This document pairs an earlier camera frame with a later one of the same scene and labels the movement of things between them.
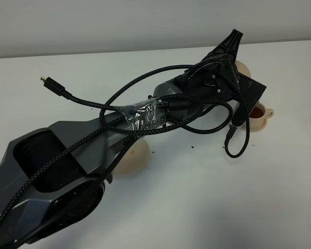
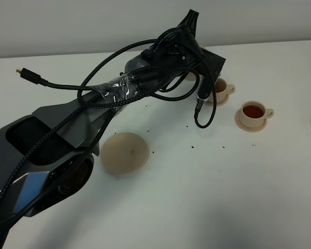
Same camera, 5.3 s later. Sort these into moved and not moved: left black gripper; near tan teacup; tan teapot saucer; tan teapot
Moved: left black gripper; tan teapot
Not moved: tan teapot saucer; near tan teacup
